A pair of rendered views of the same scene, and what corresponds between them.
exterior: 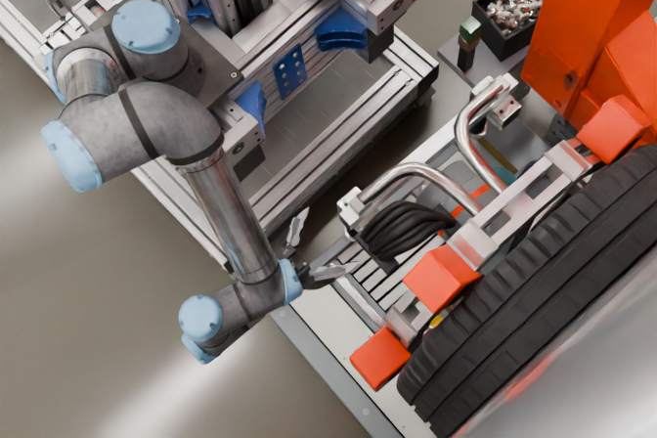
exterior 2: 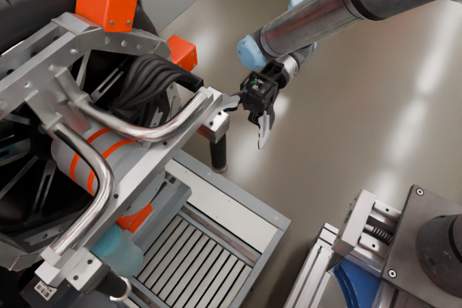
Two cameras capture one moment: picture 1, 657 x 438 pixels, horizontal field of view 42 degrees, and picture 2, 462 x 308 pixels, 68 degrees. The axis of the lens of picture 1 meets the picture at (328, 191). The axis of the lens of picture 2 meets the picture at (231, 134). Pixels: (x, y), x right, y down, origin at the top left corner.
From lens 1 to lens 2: 1.28 m
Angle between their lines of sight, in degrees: 51
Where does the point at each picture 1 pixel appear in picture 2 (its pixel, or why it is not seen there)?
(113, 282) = not seen: hidden behind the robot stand
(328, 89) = not seen: outside the picture
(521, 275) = not seen: outside the picture
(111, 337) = (374, 187)
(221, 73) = (406, 272)
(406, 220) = (151, 67)
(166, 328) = (344, 201)
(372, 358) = (179, 47)
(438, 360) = not seen: outside the picture
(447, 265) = not seen: outside the picture
